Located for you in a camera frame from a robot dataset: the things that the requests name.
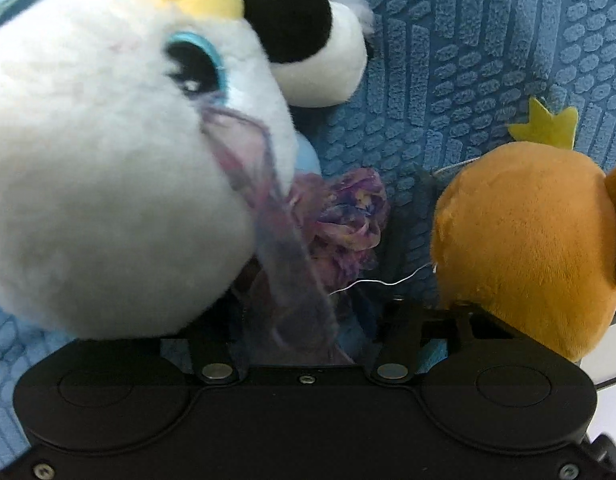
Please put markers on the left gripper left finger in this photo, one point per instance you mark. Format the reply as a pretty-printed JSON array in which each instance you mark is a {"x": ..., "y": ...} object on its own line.
[{"x": 201, "y": 355}]

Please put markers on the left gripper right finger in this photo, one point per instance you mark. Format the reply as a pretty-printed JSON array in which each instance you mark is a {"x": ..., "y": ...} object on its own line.
[{"x": 412, "y": 337}]

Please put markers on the purple sheer ribbon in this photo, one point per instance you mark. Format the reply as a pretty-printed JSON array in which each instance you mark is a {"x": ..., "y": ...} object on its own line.
[{"x": 312, "y": 243}]

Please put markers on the brown bear plush blue shirt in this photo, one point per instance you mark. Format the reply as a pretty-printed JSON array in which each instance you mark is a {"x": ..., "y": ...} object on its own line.
[{"x": 527, "y": 232}]

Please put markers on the white blue plush toy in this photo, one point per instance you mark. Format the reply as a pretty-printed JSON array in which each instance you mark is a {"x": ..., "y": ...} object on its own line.
[{"x": 116, "y": 220}]

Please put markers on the blue quilted bed cover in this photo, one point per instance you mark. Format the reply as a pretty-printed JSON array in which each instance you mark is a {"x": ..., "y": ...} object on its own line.
[{"x": 449, "y": 73}]

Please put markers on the black white panda plush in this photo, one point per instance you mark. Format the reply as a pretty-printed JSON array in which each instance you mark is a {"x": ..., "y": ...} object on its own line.
[{"x": 318, "y": 49}]

